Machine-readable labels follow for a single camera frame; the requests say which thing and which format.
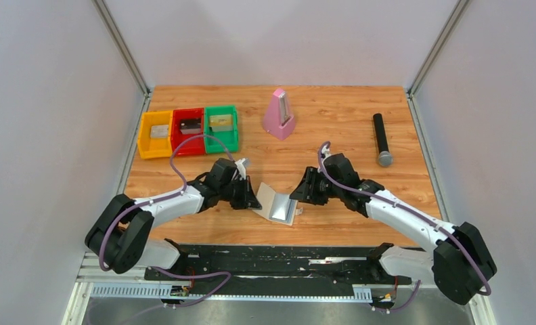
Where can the black silver microphone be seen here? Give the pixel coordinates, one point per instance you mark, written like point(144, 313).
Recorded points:
point(385, 158)

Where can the silver card stack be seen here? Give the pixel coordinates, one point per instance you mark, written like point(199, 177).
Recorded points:
point(159, 131)

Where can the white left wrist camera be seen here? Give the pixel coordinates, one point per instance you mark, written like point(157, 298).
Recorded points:
point(241, 165)

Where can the green plastic bin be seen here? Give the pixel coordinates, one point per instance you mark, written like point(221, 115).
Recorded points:
point(230, 139)

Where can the gold card stack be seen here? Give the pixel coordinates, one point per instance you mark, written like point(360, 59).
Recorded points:
point(220, 122)

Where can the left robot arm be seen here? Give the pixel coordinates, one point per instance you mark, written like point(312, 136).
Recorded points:
point(120, 236)

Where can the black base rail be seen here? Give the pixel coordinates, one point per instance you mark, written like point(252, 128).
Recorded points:
point(294, 272)

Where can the red plastic bin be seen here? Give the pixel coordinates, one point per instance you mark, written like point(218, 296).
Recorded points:
point(193, 147)

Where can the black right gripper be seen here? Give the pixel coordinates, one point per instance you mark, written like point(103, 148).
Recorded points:
point(306, 191)

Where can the pink metronome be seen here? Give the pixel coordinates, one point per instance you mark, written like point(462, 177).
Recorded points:
point(279, 121)

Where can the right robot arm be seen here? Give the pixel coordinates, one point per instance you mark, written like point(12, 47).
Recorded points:
point(429, 233)

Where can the black card stack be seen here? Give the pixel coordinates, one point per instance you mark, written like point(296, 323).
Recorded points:
point(190, 126)

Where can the yellow plastic bin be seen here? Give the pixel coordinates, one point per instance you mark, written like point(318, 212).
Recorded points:
point(154, 148)

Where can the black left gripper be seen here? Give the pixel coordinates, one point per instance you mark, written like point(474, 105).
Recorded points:
point(248, 200)

